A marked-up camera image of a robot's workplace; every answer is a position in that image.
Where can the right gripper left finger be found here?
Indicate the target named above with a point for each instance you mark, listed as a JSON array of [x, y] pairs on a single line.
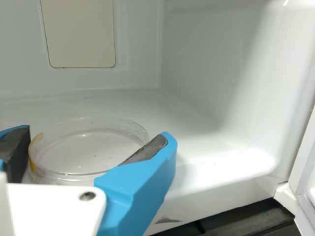
[[16, 152]]

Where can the white incubator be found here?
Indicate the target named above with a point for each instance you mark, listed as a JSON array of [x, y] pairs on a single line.
[[201, 73]]

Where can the black platform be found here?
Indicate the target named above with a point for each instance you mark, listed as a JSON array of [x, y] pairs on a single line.
[[221, 223]]

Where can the petri dish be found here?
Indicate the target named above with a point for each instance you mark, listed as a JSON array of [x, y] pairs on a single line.
[[86, 152]]

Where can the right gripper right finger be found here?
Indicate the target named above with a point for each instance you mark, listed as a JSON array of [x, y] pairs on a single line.
[[137, 186]]

